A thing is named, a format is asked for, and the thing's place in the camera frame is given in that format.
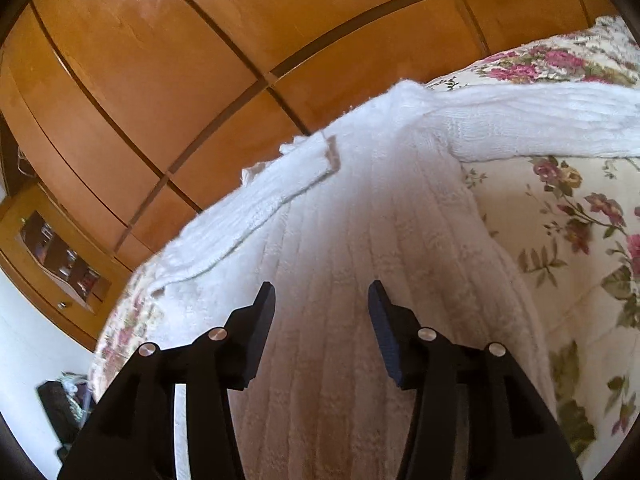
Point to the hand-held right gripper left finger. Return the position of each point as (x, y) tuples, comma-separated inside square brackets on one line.
[(261, 322)]

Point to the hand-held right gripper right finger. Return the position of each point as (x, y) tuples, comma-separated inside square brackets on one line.
[(382, 330)]

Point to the white knit sweater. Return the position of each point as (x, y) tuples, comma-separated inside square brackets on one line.
[(350, 220)]

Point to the floral bedspread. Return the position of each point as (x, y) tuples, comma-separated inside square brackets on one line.
[(560, 240)]

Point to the wooden glass-door cabinet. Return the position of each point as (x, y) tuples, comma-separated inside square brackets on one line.
[(60, 260)]

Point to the dark bag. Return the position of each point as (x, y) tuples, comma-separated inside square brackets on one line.
[(60, 405)]

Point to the wooden wardrobe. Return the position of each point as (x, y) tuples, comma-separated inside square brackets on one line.
[(150, 60)]

